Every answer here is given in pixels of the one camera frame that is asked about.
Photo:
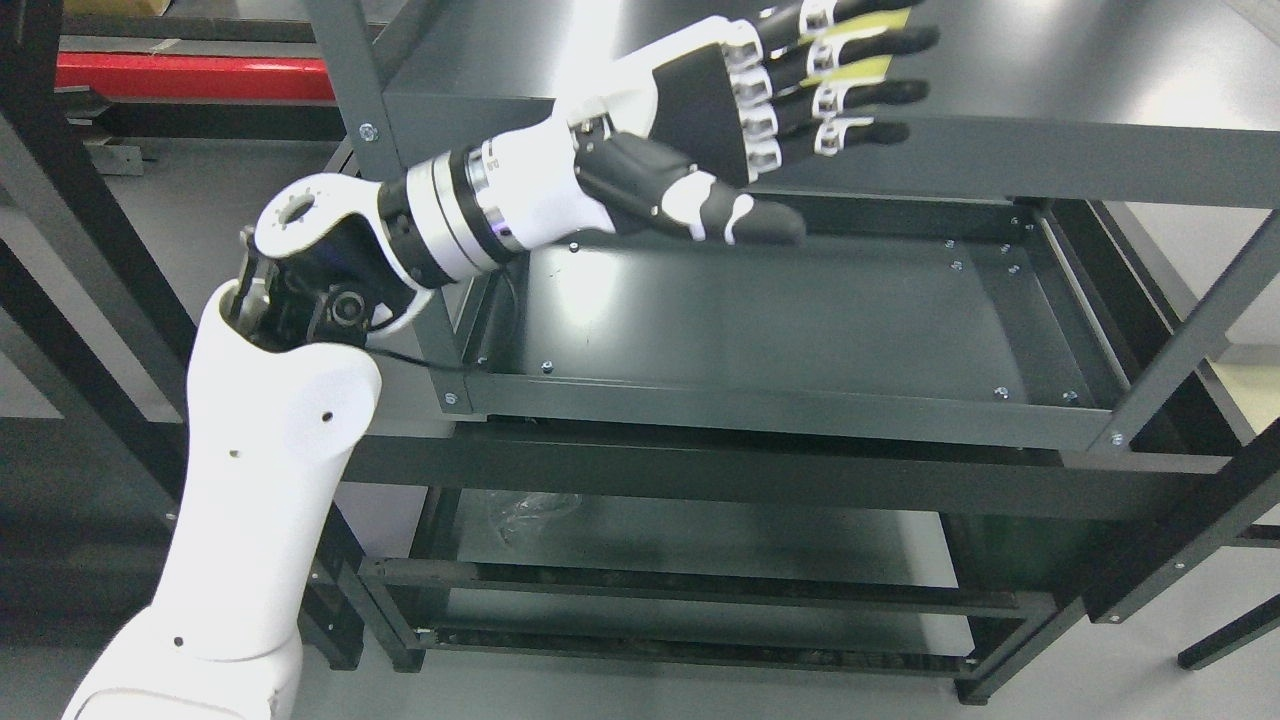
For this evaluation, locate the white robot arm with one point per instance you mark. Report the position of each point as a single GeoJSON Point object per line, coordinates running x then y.
{"type": "Point", "coordinates": [280, 390]}

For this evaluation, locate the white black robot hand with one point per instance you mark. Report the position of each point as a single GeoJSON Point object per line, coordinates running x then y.
{"type": "Point", "coordinates": [670, 136]}

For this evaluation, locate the grey metal shelf unit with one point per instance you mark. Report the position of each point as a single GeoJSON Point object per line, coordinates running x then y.
{"type": "Point", "coordinates": [1005, 322]}

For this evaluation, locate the red metal beam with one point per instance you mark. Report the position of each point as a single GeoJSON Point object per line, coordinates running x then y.
{"type": "Point", "coordinates": [196, 77]}

